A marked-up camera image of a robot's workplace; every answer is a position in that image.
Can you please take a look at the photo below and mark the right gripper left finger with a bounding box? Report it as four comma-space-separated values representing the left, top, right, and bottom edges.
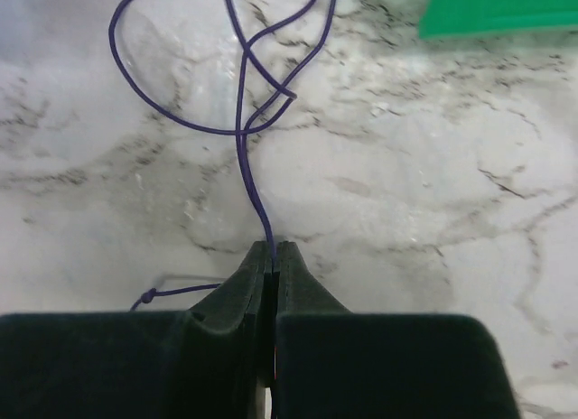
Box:
1, 242, 271, 418

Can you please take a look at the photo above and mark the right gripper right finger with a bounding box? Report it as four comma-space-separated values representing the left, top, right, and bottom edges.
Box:
274, 241, 520, 418

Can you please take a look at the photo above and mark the wire bundle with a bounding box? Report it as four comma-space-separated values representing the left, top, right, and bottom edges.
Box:
107, 0, 340, 312

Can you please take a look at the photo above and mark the green bin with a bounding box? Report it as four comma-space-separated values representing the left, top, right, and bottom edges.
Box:
418, 0, 577, 40

